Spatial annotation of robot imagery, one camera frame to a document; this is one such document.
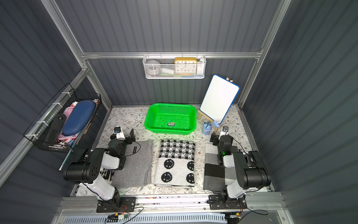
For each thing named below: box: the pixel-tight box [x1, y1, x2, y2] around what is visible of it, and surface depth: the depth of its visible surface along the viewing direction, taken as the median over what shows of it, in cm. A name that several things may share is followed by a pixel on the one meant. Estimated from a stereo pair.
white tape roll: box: [145, 59, 161, 76], surface depth 88 cm
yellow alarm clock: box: [174, 56, 198, 76], surface depth 91 cm
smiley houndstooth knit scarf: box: [153, 139, 196, 187], surface depth 86 cm
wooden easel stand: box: [197, 110, 219, 134], surface depth 106 cm
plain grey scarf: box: [111, 139, 154, 189], surface depth 84 cm
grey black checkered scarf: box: [203, 142, 237, 192], surface depth 84 cm
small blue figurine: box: [202, 120, 220, 136], surface depth 98 cm
